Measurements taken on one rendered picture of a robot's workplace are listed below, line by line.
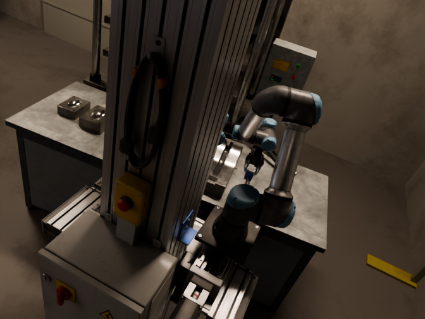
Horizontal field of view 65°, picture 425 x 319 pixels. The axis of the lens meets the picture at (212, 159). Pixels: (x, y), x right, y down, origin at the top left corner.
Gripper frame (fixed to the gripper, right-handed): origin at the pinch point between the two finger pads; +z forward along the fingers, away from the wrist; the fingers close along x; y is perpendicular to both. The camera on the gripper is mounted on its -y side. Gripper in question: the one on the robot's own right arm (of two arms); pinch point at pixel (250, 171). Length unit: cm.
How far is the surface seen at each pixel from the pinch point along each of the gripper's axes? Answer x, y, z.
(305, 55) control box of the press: 6, -72, -51
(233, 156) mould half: -12.7, -12.7, 3.7
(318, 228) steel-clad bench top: 48, 8, 15
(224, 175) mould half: -13.1, 4.2, 6.4
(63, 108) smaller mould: -125, -3, 10
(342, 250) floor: 101, -70, 95
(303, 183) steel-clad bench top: 35.6, -28.8, 15.0
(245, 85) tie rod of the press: -24, -60, -23
